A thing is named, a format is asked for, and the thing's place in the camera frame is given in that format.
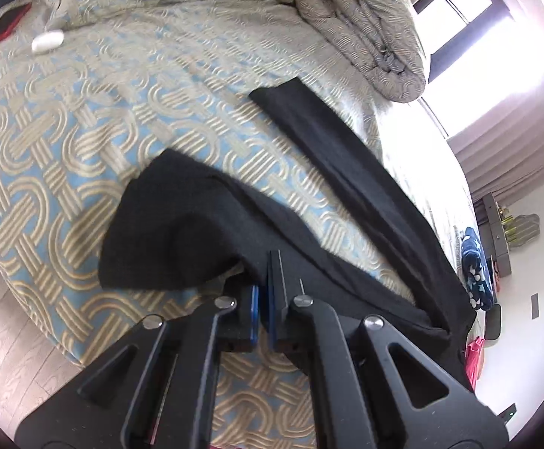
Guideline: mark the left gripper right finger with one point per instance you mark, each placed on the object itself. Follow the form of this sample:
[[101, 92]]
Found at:
[[370, 386]]

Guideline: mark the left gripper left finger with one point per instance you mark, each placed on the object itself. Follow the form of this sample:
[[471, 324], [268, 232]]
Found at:
[[153, 388]]

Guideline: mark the black pants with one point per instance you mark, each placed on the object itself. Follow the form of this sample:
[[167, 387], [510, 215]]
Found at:
[[181, 223]]

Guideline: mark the pink knitted garment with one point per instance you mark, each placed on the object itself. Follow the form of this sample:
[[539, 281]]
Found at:
[[474, 360]]

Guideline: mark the navy star fleece blanket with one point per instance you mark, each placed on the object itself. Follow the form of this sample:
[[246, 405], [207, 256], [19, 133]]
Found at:
[[476, 272]]

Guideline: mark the grey vanity desk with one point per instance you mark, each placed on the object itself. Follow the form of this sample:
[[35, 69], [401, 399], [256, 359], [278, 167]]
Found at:
[[492, 233]]

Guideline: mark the patterned blue beige bedspread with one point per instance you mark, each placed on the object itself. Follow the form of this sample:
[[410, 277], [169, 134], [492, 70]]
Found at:
[[78, 123]]

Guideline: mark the white remote control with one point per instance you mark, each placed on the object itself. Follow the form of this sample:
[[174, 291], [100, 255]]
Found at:
[[48, 41]]

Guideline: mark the dark framed window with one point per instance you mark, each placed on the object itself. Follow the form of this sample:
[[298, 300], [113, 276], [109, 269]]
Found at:
[[452, 27]]

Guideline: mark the red black phone case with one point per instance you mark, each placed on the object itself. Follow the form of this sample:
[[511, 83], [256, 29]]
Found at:
[[10, 19]]

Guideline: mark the wavy frame mirror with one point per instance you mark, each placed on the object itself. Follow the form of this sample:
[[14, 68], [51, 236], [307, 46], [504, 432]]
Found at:
[[522, 229]]

